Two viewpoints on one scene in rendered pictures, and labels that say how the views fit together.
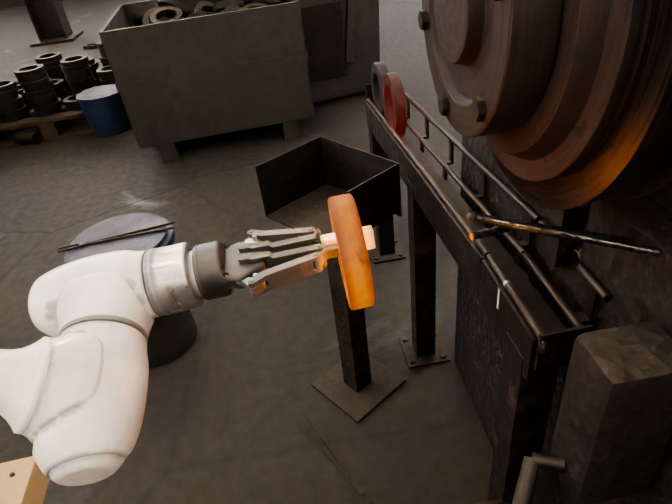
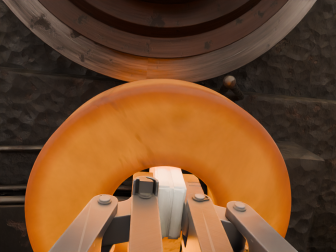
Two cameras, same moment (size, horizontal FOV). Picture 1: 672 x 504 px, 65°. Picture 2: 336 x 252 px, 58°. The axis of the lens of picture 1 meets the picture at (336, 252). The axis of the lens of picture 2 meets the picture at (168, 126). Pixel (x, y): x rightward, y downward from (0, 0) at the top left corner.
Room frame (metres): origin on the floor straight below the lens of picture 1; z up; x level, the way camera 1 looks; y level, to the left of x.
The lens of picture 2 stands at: (0.59, 0.16, 0.92)
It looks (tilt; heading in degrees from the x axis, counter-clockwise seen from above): 13 degrees down; 267
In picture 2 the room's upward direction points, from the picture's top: 6 degrees clockwise
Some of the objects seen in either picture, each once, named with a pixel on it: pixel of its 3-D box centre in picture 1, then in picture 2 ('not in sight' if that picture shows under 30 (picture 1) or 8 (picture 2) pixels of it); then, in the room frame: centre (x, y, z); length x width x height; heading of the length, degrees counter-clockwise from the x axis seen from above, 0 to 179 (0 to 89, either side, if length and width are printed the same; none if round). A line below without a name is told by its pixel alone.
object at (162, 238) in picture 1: (140, 292); not in sight; (1.36, 0.65, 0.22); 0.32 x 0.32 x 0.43
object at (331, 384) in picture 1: (341, 288); not in sight; (1.08, 0.00, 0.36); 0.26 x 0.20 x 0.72; 39
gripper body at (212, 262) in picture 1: (232, 266); not in sight; (0.57, 0.14, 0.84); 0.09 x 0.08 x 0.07; 94
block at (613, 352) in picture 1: (616, 418); (273, 214); (0.37, -0.31, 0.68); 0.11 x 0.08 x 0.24; 94
